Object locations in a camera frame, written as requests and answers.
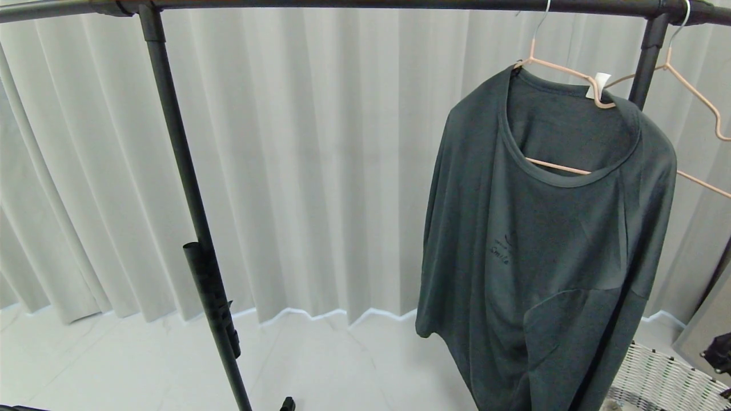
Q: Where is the dark grey t-shirt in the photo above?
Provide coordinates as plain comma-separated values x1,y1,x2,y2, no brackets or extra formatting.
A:
415,62,678,411

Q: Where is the pink clothes hanger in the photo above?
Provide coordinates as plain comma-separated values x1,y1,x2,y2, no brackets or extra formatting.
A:
605,0,731,199
512,0,617,176

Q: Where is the black clothes rack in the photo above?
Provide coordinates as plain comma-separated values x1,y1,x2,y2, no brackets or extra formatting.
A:
0,0,731,411

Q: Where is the white laundry basket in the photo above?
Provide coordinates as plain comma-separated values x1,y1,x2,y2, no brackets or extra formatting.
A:
605,341,731,411

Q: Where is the white curtain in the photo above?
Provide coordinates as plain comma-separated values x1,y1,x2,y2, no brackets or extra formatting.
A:
0,0,731,326

